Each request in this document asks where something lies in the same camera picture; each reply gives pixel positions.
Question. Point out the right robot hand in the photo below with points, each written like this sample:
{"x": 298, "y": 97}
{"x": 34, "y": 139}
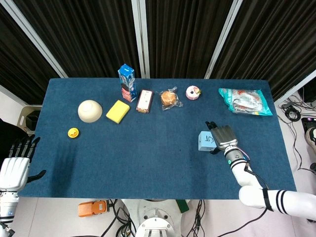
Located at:
{"x": 223, "y": 136}

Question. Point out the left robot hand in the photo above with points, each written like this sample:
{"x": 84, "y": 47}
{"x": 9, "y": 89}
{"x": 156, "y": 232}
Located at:
{"x": 14, "y": 169}

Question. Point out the light blue number cube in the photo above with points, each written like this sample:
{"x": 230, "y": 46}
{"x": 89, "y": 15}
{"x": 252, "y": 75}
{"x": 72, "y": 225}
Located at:
{"x": 206, "y": 141}

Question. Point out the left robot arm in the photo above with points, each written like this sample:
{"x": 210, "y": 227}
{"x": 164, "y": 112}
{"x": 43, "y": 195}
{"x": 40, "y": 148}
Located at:
{"x": 7, "y": 212}

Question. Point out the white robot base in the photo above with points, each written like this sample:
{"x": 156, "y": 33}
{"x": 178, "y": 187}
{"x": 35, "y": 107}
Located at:
{"x": 155, "y": 219}

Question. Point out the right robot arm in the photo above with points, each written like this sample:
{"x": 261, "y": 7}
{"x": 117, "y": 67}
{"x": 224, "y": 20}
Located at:
{"x": 259, "y": 182}

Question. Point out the teal snack bag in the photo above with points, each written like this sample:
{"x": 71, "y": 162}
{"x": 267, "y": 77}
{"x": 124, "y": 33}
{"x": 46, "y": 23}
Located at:
{"x": 244, "y": 101}

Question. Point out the beige plastic crate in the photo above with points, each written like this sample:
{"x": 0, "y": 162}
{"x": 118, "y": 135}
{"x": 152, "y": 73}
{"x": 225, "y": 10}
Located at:
{"x": 28, "y": 118}

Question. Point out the pink toy donut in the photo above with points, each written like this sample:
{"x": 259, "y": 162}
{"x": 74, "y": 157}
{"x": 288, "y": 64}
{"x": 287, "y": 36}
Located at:
{"x": 192, "y": 92}

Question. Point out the blue table cloth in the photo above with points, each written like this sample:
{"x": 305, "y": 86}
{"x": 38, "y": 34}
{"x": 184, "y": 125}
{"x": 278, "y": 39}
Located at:
{"x": 158, "y": 138}

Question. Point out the wrapped bun in plastic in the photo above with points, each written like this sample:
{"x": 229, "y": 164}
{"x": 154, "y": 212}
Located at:
{"x": 169, "y": 98}

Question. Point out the yellow rubber duck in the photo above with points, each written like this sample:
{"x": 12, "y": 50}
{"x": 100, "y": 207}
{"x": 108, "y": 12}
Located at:
{"x": 73, "y": 132}

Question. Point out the green block under table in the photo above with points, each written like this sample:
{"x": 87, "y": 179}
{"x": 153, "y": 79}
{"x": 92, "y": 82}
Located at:
{"x": 182, "y": 205}

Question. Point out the brown snack bar packet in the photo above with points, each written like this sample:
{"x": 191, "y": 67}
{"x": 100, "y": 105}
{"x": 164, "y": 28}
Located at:
{"x": 145, "y": 101}

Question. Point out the orange power tool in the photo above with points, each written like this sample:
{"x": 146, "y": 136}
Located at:
{"x": 92, "y": 208}

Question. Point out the sneaker shoe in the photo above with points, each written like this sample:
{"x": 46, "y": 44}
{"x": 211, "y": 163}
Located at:
{"x": 311, "y": 134}

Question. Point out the cream upturned bowl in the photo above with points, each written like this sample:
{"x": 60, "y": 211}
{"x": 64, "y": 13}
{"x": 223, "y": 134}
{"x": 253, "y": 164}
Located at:
{"x": 90, "y": 111}

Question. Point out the yellow sponge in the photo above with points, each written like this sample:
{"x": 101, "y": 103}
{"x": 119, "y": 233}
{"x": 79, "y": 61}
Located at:
{"x": 118, "y": 111}

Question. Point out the blue cookie box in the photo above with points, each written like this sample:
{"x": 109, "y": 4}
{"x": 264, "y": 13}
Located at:
{"x": 128, "y": 83}

